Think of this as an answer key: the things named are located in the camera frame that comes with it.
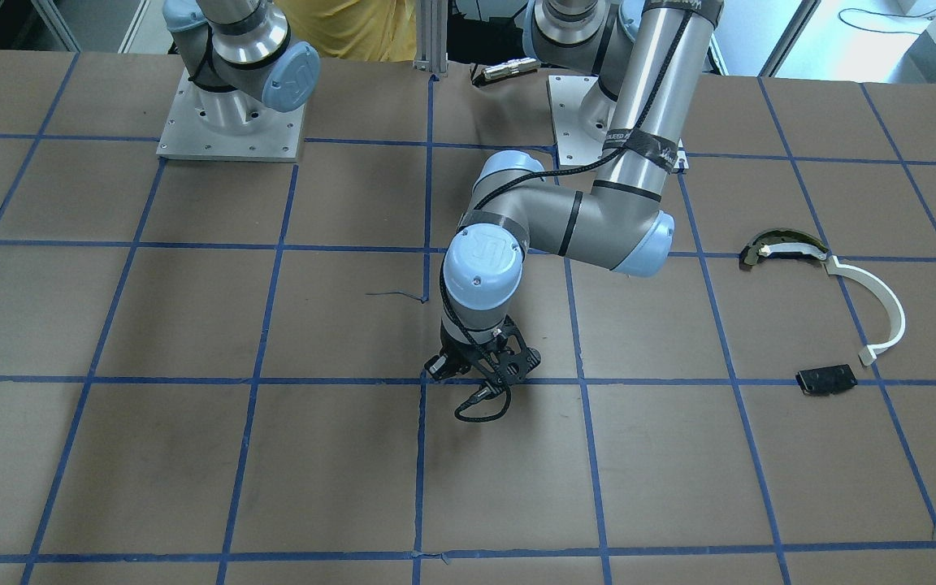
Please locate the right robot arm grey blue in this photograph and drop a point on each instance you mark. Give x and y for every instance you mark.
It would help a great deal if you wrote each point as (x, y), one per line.
(248, 78)

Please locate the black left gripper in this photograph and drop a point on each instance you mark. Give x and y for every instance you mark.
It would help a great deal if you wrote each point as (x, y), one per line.
(463, 350)

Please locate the olive brake shoe part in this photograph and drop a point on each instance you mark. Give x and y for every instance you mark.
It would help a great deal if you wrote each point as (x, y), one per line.
(782, 243)

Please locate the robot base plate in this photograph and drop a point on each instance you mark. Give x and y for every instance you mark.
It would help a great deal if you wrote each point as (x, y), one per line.
(581, 114)

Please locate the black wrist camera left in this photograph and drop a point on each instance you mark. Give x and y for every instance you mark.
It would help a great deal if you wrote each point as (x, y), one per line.
(444, 366)

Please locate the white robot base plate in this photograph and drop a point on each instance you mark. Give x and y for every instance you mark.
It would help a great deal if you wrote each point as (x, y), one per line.
(203, 126)

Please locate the person in yellow shirt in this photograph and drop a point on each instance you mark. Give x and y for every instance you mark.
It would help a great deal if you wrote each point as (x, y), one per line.
(363, 31)

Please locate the small black remote part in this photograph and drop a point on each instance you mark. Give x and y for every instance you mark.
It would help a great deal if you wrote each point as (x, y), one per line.
(826, 380)

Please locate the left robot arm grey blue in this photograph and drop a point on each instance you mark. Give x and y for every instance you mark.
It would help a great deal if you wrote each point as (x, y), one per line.
(647, 58)

